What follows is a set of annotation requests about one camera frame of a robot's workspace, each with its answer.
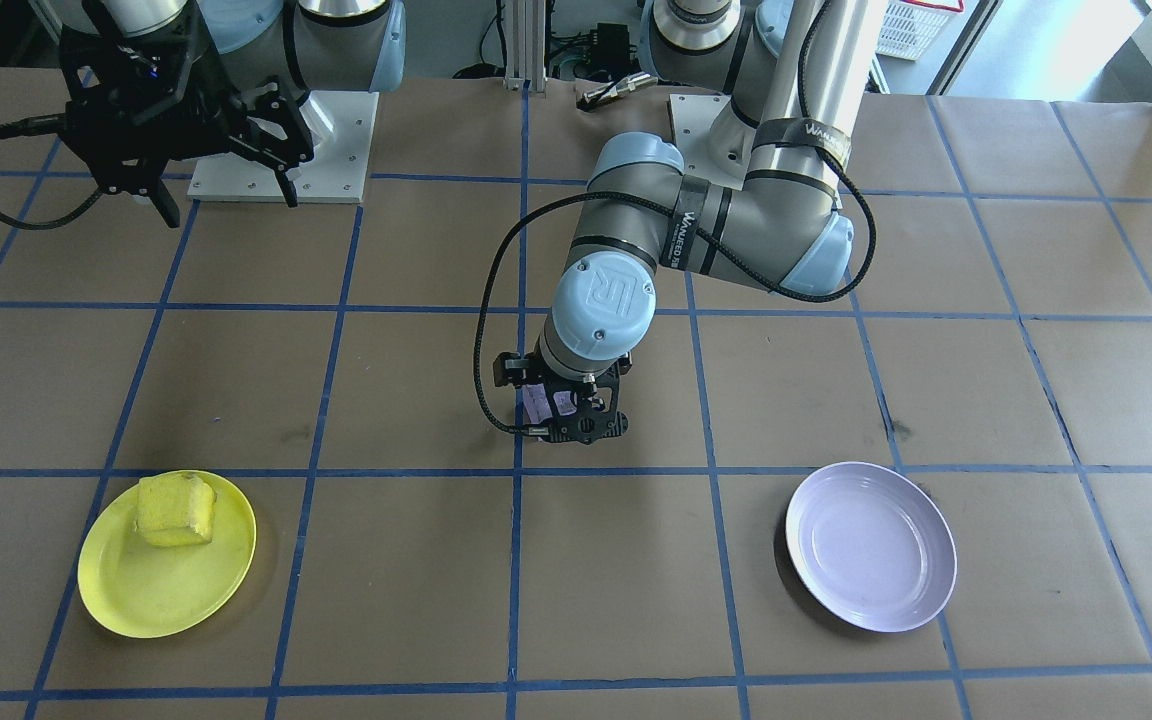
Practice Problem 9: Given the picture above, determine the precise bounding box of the purple foam block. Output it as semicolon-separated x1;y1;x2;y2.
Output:
521;385;579;421

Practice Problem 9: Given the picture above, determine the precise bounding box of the yellow foam block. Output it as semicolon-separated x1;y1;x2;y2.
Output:
134;473;217;549

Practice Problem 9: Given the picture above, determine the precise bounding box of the silver metal tool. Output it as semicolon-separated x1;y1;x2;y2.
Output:
576;72;659;111

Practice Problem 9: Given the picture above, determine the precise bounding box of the purple plate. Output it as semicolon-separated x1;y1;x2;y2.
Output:
785;461;958;633

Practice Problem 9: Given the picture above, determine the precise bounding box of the small black electronics box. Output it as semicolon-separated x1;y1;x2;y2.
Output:
586;22;634;73

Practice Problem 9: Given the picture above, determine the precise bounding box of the yellow plate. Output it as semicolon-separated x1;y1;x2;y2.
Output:
77;470;258;639

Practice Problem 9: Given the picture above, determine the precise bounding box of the white basket with red rim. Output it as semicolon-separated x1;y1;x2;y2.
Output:
879;0;967;63

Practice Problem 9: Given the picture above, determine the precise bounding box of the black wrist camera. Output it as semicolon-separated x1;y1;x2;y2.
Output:
526;415;630;447
61;105;183;230

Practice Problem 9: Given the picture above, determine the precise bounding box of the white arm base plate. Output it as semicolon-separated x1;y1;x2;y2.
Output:
186;90;379;204
669;93;749;161

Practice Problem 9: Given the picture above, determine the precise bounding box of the braided black gripper cable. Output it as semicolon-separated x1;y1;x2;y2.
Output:
474;0;879;437

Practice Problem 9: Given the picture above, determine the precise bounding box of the grey metal post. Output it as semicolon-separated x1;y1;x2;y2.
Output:
926;0;1002;96

